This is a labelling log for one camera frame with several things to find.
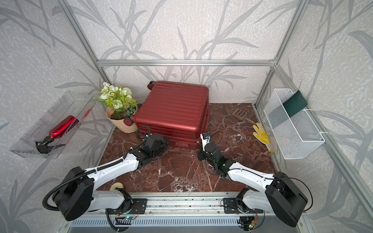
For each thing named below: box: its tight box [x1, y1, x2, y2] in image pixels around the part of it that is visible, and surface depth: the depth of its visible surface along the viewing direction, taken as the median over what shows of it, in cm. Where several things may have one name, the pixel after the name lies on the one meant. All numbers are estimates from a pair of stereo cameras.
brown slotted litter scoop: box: [232, 108, 256, 125], surface depth 114 cm
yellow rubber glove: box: [252, 122, 276, 153], surface depth 104 cm
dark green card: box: [282, 89, 308, 118], surface depth 74 cm
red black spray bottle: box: [33, 115, 80, 154], surface depth 63 cm
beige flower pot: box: [105, 106, 138, 134], surface depth 98 cm
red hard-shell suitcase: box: [123, 81, 210, 150], surface depth 87 cm
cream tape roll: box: [109, 182, 124, 191], surface depth 80 cm
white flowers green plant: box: [97, 81, 138, 119], surface depth 88 cm
